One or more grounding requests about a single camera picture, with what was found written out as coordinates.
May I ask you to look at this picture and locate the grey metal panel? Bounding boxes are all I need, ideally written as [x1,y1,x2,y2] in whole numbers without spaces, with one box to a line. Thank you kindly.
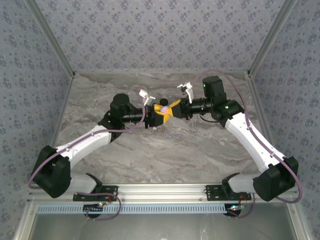
[27,212,298,240]

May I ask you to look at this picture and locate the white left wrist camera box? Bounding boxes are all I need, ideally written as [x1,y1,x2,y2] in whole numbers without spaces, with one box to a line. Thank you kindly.
[137,88,156,108]

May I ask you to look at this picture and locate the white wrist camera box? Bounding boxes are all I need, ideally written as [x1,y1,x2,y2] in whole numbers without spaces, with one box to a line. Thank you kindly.
[176,81,195,104]
[137,88,156,108]

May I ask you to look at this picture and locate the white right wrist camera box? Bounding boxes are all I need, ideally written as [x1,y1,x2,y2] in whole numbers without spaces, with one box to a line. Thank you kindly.
[176,81,195,104]

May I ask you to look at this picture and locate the thin aluminium table edge rail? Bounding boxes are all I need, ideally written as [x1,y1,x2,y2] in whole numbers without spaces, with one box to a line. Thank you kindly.
[73,70,250,75]

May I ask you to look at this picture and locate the long purple arm cable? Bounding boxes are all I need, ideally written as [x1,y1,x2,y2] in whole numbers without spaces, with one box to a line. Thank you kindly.
[189,69,302,204]
[28,96,148,189]

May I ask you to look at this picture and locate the wide aluminium frame beam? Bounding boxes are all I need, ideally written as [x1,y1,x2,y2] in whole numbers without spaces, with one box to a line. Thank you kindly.
[27,182,300,204]

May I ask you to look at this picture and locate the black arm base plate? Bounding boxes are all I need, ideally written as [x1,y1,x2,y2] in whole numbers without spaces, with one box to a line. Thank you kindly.
[205,184,252,202]
[72,184,119,202]

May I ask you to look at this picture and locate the white slotted cable duct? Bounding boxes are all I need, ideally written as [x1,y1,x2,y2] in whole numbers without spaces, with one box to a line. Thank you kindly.
[37,202,225,215]

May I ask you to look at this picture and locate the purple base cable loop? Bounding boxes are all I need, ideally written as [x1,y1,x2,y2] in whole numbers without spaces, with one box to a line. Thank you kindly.
[84,194,123,222]
[226,192,255,220]

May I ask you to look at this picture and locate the slanted aluminium frame post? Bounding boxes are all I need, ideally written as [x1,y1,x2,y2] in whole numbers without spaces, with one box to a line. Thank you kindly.
[246,0,299,77]
[24,0,76,77]

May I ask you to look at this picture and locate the black mount with LED board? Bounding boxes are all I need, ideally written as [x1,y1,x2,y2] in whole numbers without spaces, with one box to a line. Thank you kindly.
[225,203,244,218]
[83,203,105,214]

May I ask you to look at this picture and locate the aluminium lower frame rail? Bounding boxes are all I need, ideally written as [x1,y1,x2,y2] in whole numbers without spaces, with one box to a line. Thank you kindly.
[13,199,38,240]
[286,202,313,240]

